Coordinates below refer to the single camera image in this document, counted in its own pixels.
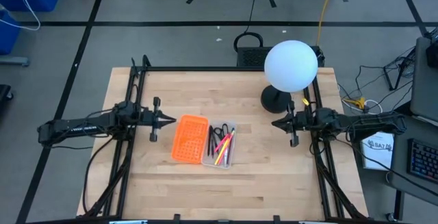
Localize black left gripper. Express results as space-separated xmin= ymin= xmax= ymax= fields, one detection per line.
xmin=138 ymin=96 xmax=177 ymax=142

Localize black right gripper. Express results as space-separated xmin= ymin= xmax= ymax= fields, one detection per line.
xmin=272 ymin=100 xmax=318 ymax=148

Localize black-handled scissors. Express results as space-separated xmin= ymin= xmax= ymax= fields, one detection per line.
xmin=212 ymin=123 xmax=230 ymax=141

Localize clear plastic supply box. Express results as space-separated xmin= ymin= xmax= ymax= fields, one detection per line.
xmin=201 ymin=120 xmax=237 ymax=169

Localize pink pencil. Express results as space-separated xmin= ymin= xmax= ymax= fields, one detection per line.
xmin=218 ymin=127 xmax=236 ymax=166

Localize yellow highlighter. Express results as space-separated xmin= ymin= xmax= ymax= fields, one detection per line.
xmin=214 ymin=130 xmax=236 ymax=166

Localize orange perforated box lid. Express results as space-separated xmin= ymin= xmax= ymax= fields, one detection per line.
xmin=170 ymin=114 xmax=210 ymax=165

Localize black lamp base with pole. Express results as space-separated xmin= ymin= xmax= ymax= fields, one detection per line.
xmin=260 ymin=84 xmax=293 ymax=114

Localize white globe lamp shade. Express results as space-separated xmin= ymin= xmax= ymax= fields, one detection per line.
xmin=263 ymin=40 xmax=320 ymax=94

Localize black computer case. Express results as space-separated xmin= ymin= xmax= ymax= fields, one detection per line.
xmin=236 ymin=45 xmax=326 ymax=68

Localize white paper manual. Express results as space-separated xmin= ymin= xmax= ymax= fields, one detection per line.
xmin=361 ymin=131 xmax=394 ymax=172

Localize grey desk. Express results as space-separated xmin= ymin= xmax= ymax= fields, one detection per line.
xmin=386 ymin=113 xmax=438 ymax=197
xmin=410 ymin=37 xmax=438 ymax=122

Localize black tripod stand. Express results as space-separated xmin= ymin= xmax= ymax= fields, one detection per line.
xmin=383 ymin=47 xmax=417 ymax=91

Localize black keyboard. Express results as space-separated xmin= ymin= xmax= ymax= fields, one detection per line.
xmin=407 ymin=138 xmax=438 ymax=184

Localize black caster foot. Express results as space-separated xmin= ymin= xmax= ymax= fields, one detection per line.
xmin=0 ymin=84 xmax=14 ymax=110

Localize grey metal foot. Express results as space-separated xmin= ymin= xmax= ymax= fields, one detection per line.
xmin=0 ymin=55 xmax=31 ymax=67

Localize black device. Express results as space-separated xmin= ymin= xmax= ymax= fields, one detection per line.
xmin=426 ymin=28 xmax=438 ymax=69

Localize black aluminium rig frame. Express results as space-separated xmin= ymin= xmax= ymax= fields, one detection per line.
xmin=81 ymin=54 xmax=369 ymax=220

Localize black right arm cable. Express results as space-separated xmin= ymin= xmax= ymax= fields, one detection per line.
xmin=333 ymin=137 xmax=438 ymax=197

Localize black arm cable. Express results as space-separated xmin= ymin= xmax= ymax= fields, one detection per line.
xmin=333 ymin=137 xmax=438 ymax=197
xmin=81 ymin=136 xmax=116 ymax=214

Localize white floor cable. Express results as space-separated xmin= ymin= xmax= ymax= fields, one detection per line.
xmin=342 ymin=99 xmax=383 ymax=115

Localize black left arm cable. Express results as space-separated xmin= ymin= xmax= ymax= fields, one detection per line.
xmin=81 ymin=136 xmax=116 ymax=214

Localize yellow cable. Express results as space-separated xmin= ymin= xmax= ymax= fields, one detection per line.
xmin=315 ymin=0 xmax=338 ymax=47

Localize black power cable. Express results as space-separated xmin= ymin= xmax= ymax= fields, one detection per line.
xmin=233 ymin=0 xmax=264 ymax=52

